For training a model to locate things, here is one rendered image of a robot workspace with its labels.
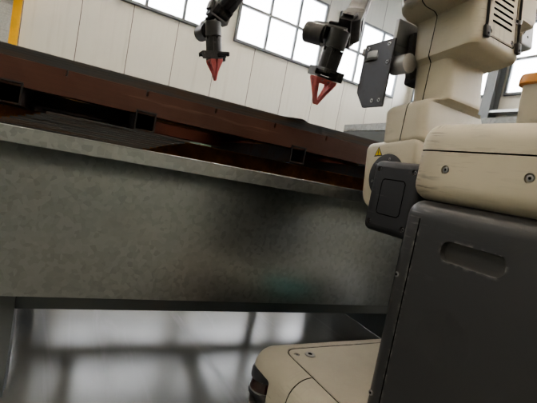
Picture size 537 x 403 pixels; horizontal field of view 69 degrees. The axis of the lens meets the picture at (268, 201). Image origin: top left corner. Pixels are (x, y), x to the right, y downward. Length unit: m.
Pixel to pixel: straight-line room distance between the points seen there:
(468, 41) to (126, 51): 9.05
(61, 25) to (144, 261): 8.80
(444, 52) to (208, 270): 0.78
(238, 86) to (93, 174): 9.46
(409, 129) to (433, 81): 0.12
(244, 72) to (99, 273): 9.63
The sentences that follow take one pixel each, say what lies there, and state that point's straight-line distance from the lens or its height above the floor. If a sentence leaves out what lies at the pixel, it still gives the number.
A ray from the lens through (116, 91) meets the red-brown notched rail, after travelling 1.04.
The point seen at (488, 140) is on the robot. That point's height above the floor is 0.78.
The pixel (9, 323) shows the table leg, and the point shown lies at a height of 0.20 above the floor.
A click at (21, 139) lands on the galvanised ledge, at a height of 0.66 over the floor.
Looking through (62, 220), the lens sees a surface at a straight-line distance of 1.01.
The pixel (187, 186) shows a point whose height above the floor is 0.61.
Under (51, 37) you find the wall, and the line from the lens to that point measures 9.62.
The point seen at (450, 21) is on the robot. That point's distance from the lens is 1.00.
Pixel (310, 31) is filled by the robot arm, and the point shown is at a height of 1.08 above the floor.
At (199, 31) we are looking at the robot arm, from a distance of 1.59.
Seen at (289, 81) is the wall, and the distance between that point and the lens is 11.08.
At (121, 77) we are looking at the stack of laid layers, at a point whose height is 0.85.
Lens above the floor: 0.69
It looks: 4 degrees down
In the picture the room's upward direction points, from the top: 11 degrees clockwise
